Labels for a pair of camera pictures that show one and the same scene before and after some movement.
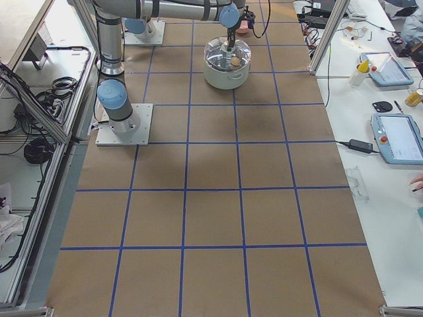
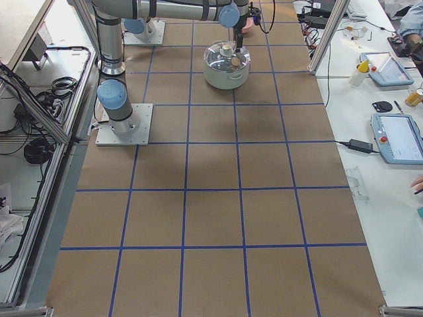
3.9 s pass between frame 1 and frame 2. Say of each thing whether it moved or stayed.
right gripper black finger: moved
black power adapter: stayed
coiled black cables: stayed
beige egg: stayed
